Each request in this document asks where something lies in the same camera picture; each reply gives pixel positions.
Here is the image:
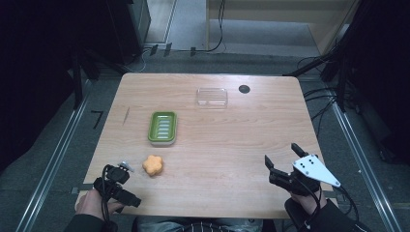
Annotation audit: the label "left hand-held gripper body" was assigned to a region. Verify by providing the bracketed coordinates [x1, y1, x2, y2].
[93, 160, 142, 209]

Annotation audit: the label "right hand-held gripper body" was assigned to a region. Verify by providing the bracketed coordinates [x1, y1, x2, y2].
[269, 154, 342, 197]

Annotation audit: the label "person's right hand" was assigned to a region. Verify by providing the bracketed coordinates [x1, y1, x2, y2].
[289, 188, 327, 217]

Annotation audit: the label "person's left hand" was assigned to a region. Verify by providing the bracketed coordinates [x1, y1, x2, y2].
[74, 188, 126, 222]

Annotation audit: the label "orange flower-shaped soap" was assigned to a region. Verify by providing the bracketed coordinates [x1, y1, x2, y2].
[141, 154, 164, 177]

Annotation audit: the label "green soap dish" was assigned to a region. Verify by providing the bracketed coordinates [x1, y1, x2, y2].
[147, 110, 178, 148]

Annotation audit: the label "person's lap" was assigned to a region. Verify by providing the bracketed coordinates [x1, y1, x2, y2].
[131, 216, 269, 232]

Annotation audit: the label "clear plastic container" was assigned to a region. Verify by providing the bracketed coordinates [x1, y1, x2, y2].
[195, 87, 229, 109]

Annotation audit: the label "light wooden shelf unit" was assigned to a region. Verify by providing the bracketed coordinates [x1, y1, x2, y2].
[205, 0, 361, 56]

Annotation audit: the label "dark cabinet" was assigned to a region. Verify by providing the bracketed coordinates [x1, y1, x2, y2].
[80, 0, 153, 66]

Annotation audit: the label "left hand-held gripper cable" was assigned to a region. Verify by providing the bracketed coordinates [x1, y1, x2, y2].
[100, 164, 114, 228]

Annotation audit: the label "hand-held gripper cable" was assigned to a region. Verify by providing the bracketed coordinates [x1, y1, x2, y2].
[337, 186, 361, 224]
[100, 164, 114, 228]

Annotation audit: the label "black floor cables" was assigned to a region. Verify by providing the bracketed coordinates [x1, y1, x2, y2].
[296, 56, 342, 136]

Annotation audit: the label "right hand-held gripper cable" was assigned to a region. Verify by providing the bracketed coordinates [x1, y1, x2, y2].
[337, 186, 361, 224]

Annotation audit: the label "metal floor rail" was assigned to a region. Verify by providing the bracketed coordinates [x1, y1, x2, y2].
[328, 93, 404, 232]
[15, 81, 93, 232]

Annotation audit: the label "black hanging cable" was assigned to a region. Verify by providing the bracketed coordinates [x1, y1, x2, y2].
[196, 0, 227, 54]

